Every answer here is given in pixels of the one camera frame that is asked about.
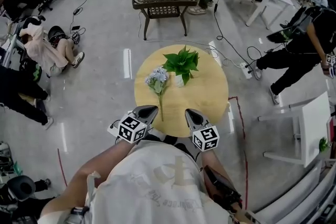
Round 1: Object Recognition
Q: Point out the white power strip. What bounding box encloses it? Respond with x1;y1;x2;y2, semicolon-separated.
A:
239;61;254;79
107;119;121;137

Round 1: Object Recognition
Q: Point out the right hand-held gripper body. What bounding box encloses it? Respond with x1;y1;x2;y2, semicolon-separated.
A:
192;124;220;152

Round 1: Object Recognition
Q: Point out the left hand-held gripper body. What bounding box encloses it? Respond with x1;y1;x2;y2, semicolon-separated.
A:
118;110;153;145

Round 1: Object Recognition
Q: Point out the small black monitor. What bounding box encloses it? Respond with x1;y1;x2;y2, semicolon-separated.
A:
203;165;242;215

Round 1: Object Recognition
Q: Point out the small green plant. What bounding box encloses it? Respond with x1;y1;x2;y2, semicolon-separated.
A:
319;137;329;153

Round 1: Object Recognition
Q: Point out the black and green bag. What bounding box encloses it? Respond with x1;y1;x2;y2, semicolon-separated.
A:
19;59;43;82

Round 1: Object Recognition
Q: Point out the person's white t-shirt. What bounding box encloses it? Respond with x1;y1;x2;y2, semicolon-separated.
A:
36;138;237;224

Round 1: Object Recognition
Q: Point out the person's right forearm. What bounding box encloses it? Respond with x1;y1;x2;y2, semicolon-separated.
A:
201;148;250;224

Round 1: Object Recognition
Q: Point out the white ribbed vase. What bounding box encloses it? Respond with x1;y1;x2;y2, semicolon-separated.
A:
174;73;188;88

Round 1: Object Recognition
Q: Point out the green artificial leafy plant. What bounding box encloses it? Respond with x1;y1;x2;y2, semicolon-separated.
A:
162;45;200;86

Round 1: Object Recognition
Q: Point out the blue artificial hydrangea flower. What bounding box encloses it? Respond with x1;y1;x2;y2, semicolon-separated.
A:
144;67;171;122

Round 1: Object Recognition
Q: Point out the black round case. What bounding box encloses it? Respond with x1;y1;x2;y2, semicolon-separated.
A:
6;175;36;201

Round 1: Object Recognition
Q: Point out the white square side table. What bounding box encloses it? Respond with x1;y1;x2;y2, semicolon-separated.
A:
258;91;331;168

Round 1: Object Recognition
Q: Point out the white shelving rack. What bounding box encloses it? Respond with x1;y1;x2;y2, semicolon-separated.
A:
249;159;336;224

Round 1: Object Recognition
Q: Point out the person's left forearm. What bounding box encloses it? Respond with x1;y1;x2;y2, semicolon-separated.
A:
39;138;139;221

